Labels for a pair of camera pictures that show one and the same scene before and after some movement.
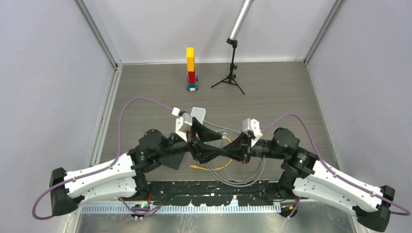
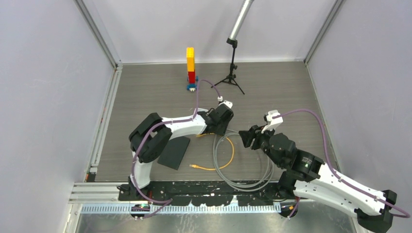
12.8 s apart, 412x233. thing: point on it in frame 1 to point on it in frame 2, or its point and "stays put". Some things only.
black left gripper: [202, 152] to [223, 130]
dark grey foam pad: [173, 161] stays put
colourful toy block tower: [192, 86] stays put
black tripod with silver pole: [232, 39] stays put
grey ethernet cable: [233, 184] to [230, 131]
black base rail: [217, 193] stays put
